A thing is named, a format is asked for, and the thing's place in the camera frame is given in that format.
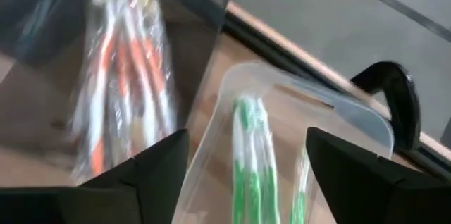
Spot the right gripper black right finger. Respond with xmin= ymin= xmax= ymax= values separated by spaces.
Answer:
xmin=305 ymin=127 xmax=451 ymax=224

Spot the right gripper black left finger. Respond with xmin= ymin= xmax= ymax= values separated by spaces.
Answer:
xmin=0 ymin=128 xmax=190 ymax=224

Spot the clear plastic bin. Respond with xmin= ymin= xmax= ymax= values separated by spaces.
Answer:
xmin=171 ymin=60 xmax=395 ymax=224

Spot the black curved hook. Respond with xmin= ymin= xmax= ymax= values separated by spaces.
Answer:
xmin=350 ymin=60 xmax=423 ymax=151

